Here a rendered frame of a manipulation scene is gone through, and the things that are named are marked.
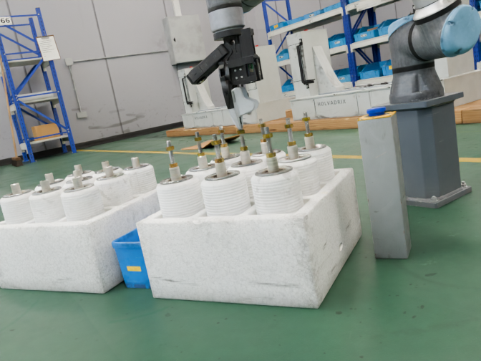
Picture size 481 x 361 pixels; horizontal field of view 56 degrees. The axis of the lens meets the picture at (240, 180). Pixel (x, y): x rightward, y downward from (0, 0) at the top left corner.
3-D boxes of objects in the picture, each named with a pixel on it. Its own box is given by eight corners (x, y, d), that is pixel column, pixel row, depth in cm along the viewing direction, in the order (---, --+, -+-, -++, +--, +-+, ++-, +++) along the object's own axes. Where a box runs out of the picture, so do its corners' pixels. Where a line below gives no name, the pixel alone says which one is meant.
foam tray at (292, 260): (231, 236, 135) (220, 178, 132) (362, 234, 117) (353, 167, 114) (152, 298, 102) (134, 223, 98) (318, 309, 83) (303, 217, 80)
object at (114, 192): (123, 233, 135) (109, 174, 131) (148, 232, 131) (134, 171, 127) (101, 245, 127) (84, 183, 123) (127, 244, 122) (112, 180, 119)
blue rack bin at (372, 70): (380, 75, 687) (379, 61, 683) (401, 72, 655) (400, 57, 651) (358, 80, 660) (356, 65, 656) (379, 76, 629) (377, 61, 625)
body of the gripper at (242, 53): (257, 83, 96) (247, 25, 94) (219, 90, 98) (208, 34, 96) (264, 82, 103) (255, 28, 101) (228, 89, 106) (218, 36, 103)
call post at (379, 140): (380, 246, 107) (363, 117, 101) (411, 246, 104) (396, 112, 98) (374, 258, 101) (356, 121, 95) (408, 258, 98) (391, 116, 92)
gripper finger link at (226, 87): (232, 108, 98) (225, 67, 96) (225, 109, 98) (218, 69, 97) (237, 107, 102) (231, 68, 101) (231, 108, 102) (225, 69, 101)
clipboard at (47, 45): (61, 59, 607) (53, 30, 600) (61, 59, 605) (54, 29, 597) (41, 61, 595) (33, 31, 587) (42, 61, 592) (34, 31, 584)
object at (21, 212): (36, 248, 135) (20, 190, 132) (59, 248, 131) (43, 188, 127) (8, 261, 127) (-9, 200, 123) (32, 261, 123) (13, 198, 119)
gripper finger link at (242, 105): (257, 127, 98) (250, 84, 97) (231, 131, 100) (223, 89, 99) (260, 125, 101) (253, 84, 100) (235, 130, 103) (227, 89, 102)
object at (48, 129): (56, 136, 654) (53, 122, 650) (61, 136, 633) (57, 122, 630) (34, 141, 638) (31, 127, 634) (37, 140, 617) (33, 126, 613)
